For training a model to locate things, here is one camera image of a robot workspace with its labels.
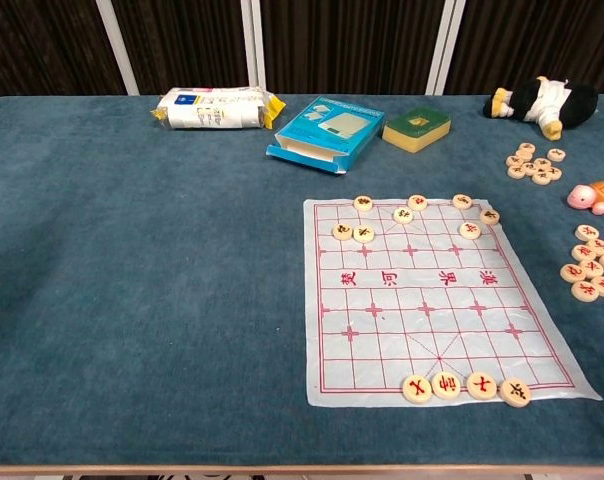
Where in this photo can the white yellow snack package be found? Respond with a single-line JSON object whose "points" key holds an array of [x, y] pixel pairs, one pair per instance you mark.
{"points": [[212, 107]]}

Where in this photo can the black white plush toy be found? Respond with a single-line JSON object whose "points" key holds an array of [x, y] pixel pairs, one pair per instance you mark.
{"points": [[542, 102]]}

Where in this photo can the dark screen panel white frame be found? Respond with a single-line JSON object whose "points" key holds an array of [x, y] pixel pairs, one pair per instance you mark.
{"points": [[347, 45], [542, 40], [42, 45], [192, 45]]}

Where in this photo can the teal felt table cloth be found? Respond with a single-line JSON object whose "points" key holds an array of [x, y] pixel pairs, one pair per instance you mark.
{"points": [[132, 275]]}

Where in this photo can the green yellow sponge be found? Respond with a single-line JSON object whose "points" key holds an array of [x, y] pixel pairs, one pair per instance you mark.
{"points": [[414, 127]]}

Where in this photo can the pink orange turtle toy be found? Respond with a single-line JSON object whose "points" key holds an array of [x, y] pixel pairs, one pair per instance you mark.
{"points": [[602, 196]]}

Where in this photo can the wooden chess piece black character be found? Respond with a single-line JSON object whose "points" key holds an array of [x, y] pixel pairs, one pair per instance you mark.
{"points": [[515, 393]]}

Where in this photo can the plastic Chinese chess board sheet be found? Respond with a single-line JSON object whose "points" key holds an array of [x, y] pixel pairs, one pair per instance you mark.
{"points": [[382, 350]]}

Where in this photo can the blue kitchen scale box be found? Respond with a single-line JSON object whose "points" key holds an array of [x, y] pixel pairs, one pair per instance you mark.
{"points": [[332, 132]]}

